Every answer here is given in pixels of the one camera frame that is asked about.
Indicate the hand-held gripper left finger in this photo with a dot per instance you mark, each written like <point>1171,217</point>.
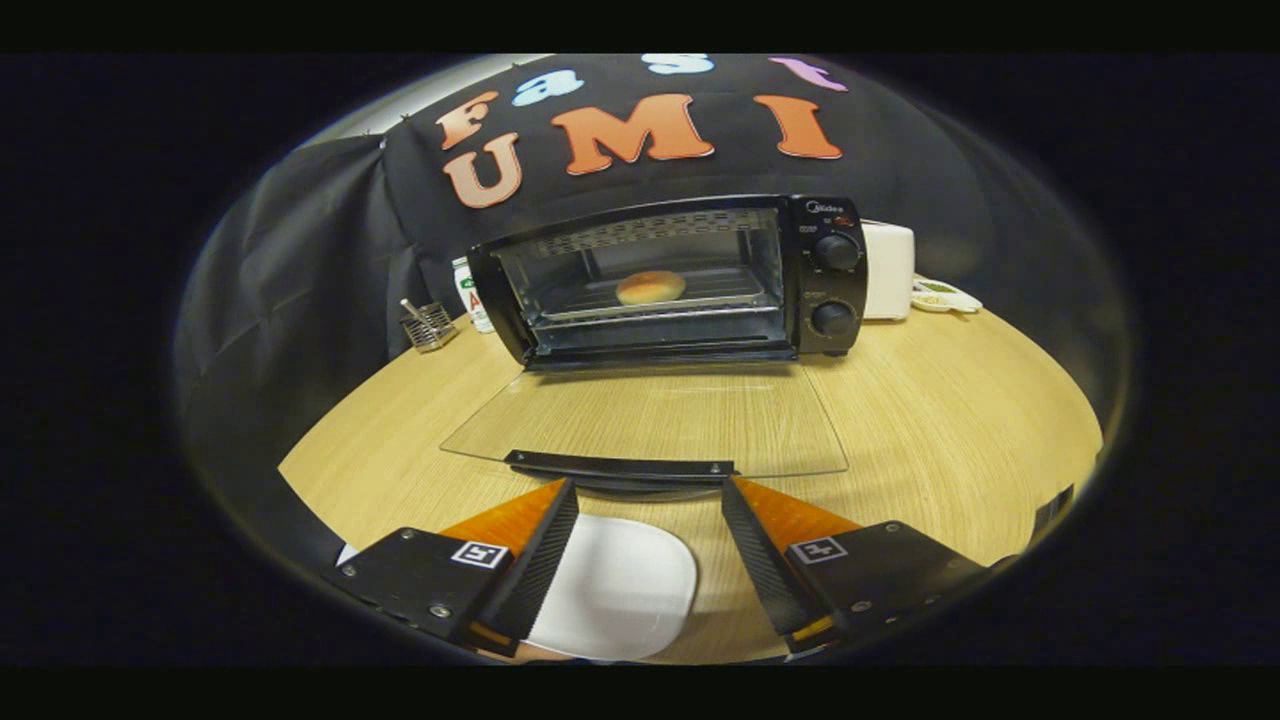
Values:
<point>540,565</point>

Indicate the black toaster oven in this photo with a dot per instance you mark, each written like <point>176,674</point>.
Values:
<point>830,290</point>

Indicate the white bottle with label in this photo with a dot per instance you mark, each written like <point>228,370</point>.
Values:
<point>470,295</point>

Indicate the round bread bun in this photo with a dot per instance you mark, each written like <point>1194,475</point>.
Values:
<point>650,288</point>

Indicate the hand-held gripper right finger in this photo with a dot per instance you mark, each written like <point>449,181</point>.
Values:
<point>760,565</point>

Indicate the white appliance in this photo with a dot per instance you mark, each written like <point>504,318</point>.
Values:
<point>890,272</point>

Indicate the white paper sheet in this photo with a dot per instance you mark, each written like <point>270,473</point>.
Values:
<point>346,555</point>

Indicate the black backdrop cloth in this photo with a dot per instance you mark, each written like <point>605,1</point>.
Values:
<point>300,250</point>

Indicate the metal mesh utensil holder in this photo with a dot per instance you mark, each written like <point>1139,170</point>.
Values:
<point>430,328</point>

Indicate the small white dish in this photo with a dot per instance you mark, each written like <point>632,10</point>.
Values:
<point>945,296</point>

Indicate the white plate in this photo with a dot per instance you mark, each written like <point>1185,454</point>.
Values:
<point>625,590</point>

